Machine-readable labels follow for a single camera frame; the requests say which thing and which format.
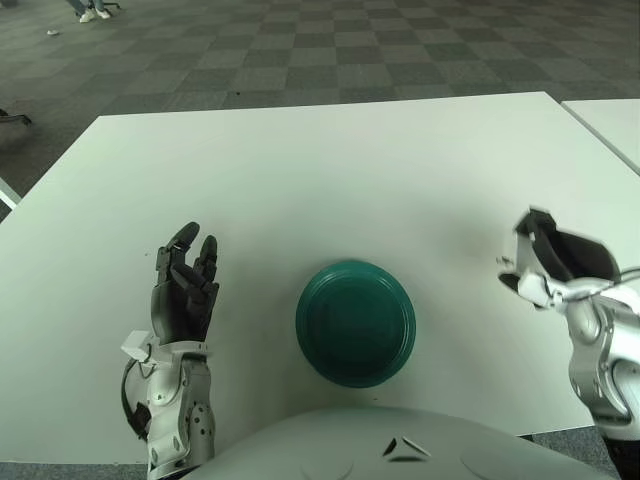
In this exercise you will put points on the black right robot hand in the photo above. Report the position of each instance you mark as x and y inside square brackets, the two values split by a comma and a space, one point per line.
[580, 260]

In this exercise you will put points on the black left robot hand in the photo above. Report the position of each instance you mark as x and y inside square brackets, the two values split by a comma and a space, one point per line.
[177, 310]

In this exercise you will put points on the white square charger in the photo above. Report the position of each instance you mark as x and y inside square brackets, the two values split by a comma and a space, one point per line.
[517, 252]

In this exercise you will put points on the green round plate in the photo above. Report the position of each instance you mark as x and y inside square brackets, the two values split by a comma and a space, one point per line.
[355, 325]

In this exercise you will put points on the white side table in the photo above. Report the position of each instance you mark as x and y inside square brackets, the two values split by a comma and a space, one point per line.
[610, 120]

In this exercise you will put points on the white table corner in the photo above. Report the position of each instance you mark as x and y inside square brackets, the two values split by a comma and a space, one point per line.
[7, 198]

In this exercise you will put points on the black office chair base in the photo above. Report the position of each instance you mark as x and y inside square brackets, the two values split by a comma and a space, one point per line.
[17, 118]

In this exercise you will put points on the white sneaker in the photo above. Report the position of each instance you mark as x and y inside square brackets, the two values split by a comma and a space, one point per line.
[102, 13]
[86, 16]

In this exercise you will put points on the person leg in jeans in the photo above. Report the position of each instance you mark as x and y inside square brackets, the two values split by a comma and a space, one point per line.
[76, 4]

